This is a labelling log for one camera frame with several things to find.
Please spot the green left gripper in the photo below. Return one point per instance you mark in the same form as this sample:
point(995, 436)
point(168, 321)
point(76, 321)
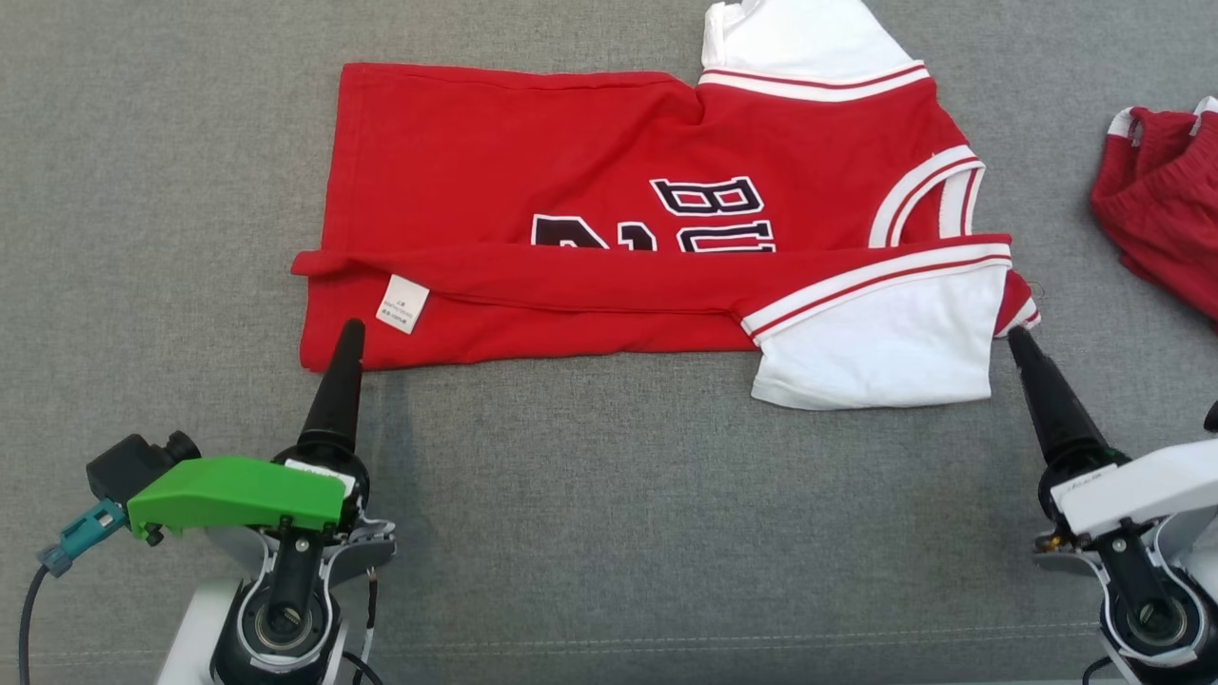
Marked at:
point(238, 495)

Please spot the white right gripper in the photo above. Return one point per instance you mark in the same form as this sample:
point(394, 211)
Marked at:
point(1142, 490)

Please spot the red shorts white stripes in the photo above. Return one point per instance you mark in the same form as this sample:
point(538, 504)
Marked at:
point(1170, 209)

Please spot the red white basketball jersey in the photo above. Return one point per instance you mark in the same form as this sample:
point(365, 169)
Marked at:
point(571, 143)

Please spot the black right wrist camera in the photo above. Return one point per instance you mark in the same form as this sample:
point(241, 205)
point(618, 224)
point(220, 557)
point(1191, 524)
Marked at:
point(1211, 417)

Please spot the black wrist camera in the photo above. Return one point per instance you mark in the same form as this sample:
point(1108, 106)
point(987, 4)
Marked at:
point(1211, 417)
point(128, 466)

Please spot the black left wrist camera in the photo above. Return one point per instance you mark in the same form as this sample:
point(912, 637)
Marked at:
point(128, 466)

